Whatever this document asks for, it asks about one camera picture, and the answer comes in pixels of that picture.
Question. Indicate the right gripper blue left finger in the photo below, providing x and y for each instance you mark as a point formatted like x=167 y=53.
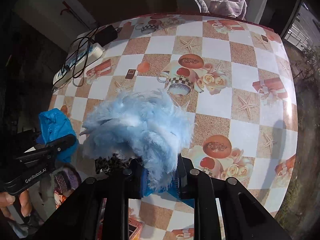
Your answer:
x=144 y=188

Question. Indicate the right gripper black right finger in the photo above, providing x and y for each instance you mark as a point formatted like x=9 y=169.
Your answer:
x=184 y=180

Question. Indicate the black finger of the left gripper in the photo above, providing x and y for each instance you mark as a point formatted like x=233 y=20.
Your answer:
x=63 y=146

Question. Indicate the purple knit scrunchie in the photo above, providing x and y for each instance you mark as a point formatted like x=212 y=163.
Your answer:
x=66 y=181

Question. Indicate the light blue fluffy scrunchie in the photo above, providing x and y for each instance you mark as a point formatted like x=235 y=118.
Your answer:
x=146 y=125

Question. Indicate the blue fabric scrunchie elongated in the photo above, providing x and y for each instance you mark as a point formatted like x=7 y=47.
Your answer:
x=172 y=189

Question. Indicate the leopard print scrunchie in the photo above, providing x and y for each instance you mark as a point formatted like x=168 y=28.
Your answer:
x=111 y=164

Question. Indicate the orange white tissue pack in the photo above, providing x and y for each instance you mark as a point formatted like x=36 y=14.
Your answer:
x=59 y=198

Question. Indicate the red patterned box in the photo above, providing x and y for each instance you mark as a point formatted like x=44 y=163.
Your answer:
x=135 y=228

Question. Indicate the white power strip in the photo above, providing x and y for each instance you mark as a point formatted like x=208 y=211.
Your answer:
x=77 y=62

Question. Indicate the checkered printed tablecloth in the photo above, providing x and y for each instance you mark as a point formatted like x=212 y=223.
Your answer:
x=234 y=81

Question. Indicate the black power adapter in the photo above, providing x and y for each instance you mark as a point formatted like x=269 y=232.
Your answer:
x=106 y=35

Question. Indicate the pink clothes on chair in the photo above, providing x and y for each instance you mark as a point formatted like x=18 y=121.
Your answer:
x=231 y=8

